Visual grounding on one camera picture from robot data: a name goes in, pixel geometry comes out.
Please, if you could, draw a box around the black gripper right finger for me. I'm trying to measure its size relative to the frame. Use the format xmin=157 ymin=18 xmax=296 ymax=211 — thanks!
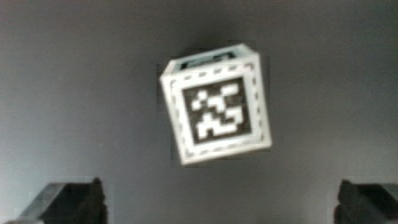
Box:
xmin=333 ymin=180 xmax=398 ymax=224

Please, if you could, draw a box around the white tagged small block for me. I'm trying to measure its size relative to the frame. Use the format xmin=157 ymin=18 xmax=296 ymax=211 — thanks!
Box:
xmin=159 ymin=44 xmax=271 ymax=165

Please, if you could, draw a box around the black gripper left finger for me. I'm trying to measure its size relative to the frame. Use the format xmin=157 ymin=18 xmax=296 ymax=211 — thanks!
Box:
xmin=15 ymin=179 xmax=106 ymax=224

